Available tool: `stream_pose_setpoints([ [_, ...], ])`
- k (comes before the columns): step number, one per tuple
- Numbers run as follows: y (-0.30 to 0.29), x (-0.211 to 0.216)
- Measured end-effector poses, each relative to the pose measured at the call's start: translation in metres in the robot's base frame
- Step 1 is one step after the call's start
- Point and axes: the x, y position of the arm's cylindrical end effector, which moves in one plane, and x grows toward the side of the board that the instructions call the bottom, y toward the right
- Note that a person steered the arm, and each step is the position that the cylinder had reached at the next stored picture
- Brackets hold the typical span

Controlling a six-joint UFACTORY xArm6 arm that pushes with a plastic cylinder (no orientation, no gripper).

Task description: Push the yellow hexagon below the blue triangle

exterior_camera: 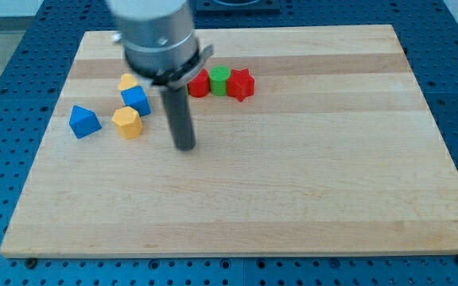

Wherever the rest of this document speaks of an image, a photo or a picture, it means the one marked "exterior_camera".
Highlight red cylinder block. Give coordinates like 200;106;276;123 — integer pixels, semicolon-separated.
188;69;210;98

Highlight blue triangle block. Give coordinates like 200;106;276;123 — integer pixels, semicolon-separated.
68;105;102;139

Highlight blue cube block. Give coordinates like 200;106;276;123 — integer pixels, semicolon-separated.
121;86;152;117

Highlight wooden board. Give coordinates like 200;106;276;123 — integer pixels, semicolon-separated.
0;25;458;258

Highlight yellow hexagon block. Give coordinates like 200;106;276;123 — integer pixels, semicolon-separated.
111;106;143;140

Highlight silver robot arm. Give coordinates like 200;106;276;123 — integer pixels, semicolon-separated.
106;0;214;151

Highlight yellow heart block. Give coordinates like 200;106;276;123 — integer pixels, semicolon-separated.
118;73;139;91

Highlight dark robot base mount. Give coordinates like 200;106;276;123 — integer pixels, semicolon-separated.
192;0;281;14

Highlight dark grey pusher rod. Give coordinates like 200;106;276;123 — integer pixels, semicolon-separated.
159;87;196;151

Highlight green cylinder block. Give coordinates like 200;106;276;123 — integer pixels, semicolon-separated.
208;65;231;96

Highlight red star block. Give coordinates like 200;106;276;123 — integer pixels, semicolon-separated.
227;68;255;102

